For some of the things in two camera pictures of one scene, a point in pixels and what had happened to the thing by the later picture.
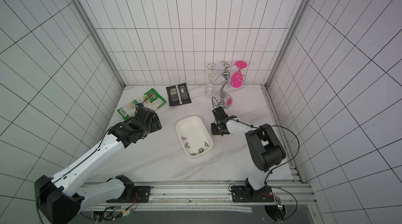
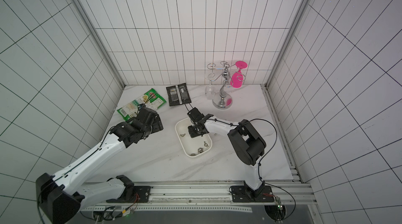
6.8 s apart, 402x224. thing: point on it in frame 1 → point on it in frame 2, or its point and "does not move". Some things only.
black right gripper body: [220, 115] → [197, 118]
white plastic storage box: [194, 137] does not move
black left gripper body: [154, 126] does not move
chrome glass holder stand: [223, 100] does not move
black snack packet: [178, 94] does not move
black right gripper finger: [214, 131] → [193, 131]
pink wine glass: [236, 78] does not move
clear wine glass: [210, 89] does not move
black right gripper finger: [224, 130] → [200, 130]
